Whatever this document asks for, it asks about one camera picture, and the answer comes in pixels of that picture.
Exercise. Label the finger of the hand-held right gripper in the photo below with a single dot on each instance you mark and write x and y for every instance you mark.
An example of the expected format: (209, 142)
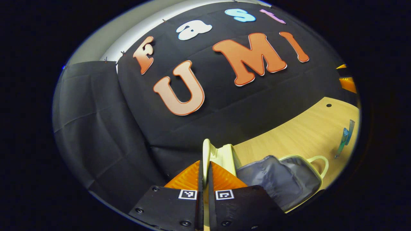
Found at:
(349, 84)
(342, 67)

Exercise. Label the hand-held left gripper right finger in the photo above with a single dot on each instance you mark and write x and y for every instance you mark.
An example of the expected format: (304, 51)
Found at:
(211, 208)

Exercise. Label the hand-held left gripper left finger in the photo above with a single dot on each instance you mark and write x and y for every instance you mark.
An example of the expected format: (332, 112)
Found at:
(200, 208)

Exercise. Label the blue cap glass bottle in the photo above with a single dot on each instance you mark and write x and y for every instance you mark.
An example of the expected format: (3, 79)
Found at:
(342, 141)

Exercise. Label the pale yellow suitcase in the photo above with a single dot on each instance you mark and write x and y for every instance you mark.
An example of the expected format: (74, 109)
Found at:
(282, 183)

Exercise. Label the black backdrop cloth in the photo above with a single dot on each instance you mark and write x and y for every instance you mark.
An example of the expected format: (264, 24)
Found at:
(128, 128)

